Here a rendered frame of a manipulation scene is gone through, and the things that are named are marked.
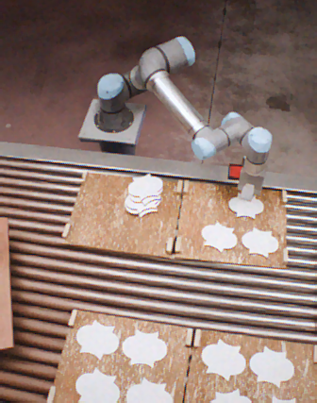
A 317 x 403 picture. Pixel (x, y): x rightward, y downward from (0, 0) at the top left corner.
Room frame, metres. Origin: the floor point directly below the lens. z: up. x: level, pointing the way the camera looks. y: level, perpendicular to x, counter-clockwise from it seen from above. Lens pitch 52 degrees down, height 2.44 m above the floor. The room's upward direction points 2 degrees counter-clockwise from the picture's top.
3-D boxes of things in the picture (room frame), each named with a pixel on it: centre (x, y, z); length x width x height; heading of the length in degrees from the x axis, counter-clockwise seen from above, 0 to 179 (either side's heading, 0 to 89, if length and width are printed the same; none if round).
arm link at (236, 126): (1.14, -0.27, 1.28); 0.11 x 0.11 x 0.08; 33
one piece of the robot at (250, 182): (1.05, -0.33, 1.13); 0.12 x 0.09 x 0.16; 157
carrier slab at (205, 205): (1.00, -0.28, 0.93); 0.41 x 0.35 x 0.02; 81
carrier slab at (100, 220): (1.06, 0.13, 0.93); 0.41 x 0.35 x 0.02; 79
